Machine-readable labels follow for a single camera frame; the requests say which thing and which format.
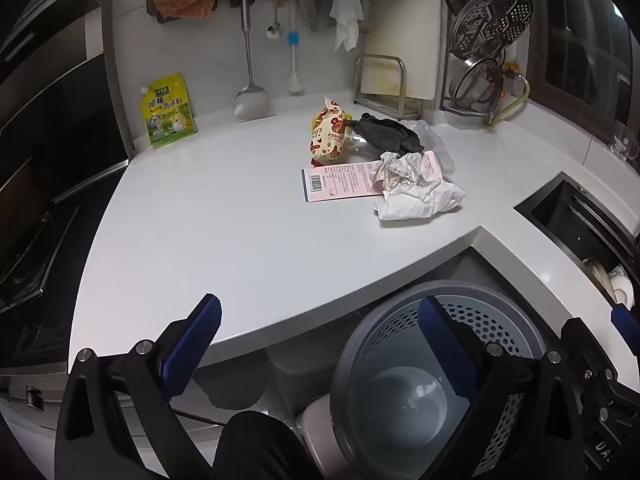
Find metal lid rack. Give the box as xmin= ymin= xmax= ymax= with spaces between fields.
xmin=439 ymin=0 xmax=506 ymax=116

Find clear plastic holder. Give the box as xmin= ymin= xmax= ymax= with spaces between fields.
xmin=609 ymin=127 xmax=640 ymax=161

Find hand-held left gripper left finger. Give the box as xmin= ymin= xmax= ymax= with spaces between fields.
xmin=54 ymin=292 xmax=223 ymax=480

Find white plastic container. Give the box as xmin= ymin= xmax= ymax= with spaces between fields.
xmin=295 ymin=392 xmax=351 ymax=480

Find white hanging cloth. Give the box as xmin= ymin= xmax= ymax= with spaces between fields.
xmin=330 ymin=0 xmax=365 ymax=53

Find black stove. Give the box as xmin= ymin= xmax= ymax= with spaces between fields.
xmin=0 ymin=157 xmax=132 ymax=376

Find person's black trouser leg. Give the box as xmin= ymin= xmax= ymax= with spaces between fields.
xmin=212 ymin=410 xmax=326 ymax=480

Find yellow green seasoning pouch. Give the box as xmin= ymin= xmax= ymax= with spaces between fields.
xmin=140 ymin=72 xmax=198 ymax=150

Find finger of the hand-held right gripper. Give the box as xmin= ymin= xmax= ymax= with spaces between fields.
xmin=610 ymin=304 xmax=640 ymax=343

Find white bowls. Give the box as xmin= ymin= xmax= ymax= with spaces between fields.
xmin=582 ymin=257 xmax=636 ymax=306

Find glass pot lid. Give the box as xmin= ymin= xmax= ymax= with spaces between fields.
xmin=450 ymin=55 xmax=503 ymax=111

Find perforated metal steamer plate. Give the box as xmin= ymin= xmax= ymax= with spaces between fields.
xmin=448 ymin=0 xmax=534 ymax=53

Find white cutting board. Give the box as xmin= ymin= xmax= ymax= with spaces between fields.
xmin=361 ymin=0 xmax=443 ymax=101

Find white paper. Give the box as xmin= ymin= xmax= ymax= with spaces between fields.
xmin=370 ymin=152 xmax=468 ymax=222

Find kitchen knife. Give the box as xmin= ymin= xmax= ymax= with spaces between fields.
xmin=300 ymin=0 xmax=326 ymax=32

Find grey perforated trash bin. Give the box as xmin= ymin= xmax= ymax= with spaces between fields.
xmin=329 ymin=280 xmax=548 ymax=480

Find blue headed white brush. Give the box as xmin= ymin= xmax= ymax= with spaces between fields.
xmin=286 ymin=0 xmax=306 ymax=96

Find metal cutting board stand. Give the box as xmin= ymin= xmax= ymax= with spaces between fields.
xmin=354 ymin=54 xmax=423 ymax=121

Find yellow hose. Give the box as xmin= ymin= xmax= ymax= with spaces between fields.
xmin=487 ymin=62 xmax=531 ymax=128

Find small metal ladle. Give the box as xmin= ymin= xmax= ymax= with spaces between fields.
xmin=266 ymin=0 xmax=282 ymax=40

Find dark grey cloth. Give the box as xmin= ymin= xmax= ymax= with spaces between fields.
xmin=345 ymin=112 xmax=426 ymax=156

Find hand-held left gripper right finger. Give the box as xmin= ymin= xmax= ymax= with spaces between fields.
xmin=417 ymin=296 xmax=589 ymax=480

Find dark framed window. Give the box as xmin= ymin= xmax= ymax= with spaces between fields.
xmin=530 ymin=0 xmax=640 ymax=126

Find black range hood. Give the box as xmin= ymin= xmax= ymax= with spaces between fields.
xmin=0 ymin=0 xmax=113 ymax=161

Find printed snack bag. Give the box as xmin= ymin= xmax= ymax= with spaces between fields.
xmin=307 ymin=96 xmax=355 ymax=168

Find clear plastic bag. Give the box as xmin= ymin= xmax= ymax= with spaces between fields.
xmin=350 ymin=120 xmax=457 ymax=176

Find black kitchen sink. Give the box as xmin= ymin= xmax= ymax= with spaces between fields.
xmin=514 ymin=172 xmax=640 ymax=311

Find pink printed paper sheet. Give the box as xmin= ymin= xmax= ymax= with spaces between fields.
xmin=301 ymin=150 xmax=445 ymax=204

